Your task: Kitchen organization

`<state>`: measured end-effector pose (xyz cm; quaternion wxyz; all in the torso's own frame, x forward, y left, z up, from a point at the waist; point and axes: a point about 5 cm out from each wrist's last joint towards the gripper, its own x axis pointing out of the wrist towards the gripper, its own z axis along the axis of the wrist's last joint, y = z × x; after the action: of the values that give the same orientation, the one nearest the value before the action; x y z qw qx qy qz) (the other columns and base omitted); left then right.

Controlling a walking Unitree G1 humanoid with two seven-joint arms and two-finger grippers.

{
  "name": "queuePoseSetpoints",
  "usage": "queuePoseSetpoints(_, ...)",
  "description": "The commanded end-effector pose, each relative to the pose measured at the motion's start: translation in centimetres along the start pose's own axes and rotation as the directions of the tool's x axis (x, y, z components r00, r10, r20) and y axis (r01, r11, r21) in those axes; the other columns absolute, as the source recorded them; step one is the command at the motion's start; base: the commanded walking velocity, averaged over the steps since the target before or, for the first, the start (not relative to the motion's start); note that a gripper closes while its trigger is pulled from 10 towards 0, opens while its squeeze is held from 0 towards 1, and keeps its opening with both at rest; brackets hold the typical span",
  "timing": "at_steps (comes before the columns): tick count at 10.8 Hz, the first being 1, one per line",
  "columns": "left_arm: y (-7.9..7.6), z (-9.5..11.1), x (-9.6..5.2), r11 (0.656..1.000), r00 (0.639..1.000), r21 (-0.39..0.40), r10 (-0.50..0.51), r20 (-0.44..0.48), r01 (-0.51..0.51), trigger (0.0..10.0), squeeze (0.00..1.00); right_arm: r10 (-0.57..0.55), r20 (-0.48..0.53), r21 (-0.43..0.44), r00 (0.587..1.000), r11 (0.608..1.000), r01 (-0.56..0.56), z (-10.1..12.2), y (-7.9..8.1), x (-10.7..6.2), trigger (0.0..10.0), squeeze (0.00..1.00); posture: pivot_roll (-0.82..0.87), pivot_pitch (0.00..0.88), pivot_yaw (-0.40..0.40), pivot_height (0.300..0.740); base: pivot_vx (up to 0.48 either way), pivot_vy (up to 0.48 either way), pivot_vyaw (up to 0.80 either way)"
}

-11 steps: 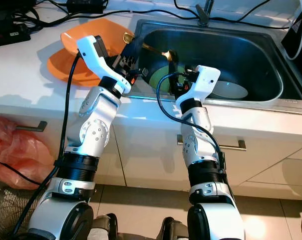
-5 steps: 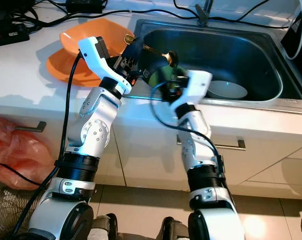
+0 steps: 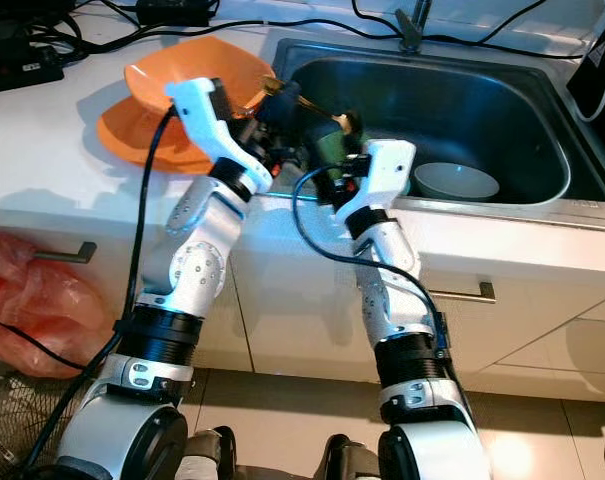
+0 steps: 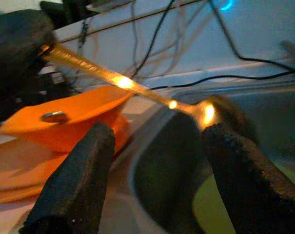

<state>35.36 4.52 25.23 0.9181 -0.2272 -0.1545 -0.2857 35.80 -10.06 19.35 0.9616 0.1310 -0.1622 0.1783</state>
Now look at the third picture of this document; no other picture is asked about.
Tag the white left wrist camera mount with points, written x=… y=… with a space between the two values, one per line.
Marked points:
x=197 y=110

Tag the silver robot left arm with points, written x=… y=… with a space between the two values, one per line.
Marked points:
x=202 y=270

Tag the orange plastic plate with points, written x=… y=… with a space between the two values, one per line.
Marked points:
x=142 y=135

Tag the gold metal spoon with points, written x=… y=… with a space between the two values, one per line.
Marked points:
x=345 y=122

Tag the black power strip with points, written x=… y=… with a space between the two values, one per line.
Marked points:
x=17 y=68

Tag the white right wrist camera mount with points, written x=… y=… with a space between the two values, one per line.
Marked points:
x=387 y=165

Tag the small black power adapter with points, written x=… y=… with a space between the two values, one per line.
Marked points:
x=172 y=12

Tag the grey bowl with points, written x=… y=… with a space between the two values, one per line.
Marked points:
x=457 y=182

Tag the dark metal faucet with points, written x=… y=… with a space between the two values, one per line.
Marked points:
x=414 y=28

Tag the robot left leg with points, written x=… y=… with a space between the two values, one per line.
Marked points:
x=212 y=458

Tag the white kitchen cabinet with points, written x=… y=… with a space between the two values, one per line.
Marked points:
x=292 y=320

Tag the stainless steel sink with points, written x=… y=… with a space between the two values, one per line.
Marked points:
x=482 y=105

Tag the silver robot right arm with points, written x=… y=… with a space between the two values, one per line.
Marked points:
x=392 y=290

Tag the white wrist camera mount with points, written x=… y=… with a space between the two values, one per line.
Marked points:
x=387 y=165
x=197 y=110

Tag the orange plastic bowl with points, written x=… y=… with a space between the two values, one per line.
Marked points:
x=192 y=70

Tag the orange plastic bag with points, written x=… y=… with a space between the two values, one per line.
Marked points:
x=42 y=310

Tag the black appliance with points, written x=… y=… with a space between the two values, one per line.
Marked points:
x=597 y=70

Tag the robot leg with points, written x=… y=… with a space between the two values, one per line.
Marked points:
x=212 y=458
x=350 y=460

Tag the green plate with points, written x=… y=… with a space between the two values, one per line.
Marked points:
x=327 y=145

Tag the robot right leg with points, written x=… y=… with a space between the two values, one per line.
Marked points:
x=350 y=460

